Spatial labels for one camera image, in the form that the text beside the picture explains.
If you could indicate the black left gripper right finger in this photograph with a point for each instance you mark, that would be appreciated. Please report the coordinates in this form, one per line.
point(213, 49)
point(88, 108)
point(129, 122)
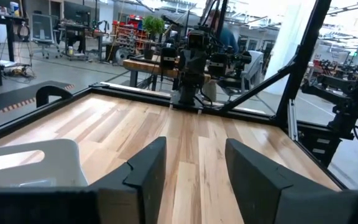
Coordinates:
point(253, 186)

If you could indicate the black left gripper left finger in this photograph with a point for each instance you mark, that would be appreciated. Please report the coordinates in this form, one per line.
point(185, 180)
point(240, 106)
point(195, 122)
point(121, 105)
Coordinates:
point(148, 186)

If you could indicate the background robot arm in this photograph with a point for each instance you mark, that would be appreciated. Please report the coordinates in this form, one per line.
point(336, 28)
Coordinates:
point(343, 99)

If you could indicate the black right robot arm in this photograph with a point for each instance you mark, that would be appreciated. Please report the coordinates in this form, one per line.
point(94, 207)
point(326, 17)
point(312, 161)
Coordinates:
point(188, 90)

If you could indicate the person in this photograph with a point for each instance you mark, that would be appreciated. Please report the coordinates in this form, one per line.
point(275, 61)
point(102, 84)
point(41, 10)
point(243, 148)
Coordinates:
point(228, 34)

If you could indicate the tall green potted plant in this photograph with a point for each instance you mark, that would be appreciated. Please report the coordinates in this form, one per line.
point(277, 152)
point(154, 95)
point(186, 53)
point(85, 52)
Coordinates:
point(153, 26)

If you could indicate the background wooden table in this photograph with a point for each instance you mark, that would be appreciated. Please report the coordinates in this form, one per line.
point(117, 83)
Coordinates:
point(141, 67)

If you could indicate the red storage shelves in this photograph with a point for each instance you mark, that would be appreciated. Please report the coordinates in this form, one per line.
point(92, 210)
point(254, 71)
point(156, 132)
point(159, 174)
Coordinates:
point(132, 34)

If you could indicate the clear plastic container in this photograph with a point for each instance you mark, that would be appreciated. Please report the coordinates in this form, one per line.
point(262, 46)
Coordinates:
point(57, 168)

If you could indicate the grey office chair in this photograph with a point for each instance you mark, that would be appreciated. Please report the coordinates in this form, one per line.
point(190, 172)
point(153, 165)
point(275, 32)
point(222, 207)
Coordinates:
point(43, 31)

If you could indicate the black mat orange hazard stripes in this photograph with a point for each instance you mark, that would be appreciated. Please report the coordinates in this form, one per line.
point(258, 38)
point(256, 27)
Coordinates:
point(14, 98)

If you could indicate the black aluminium rig frame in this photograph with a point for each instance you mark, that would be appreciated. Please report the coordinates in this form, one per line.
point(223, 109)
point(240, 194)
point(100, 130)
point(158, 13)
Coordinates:
point(306, 46)

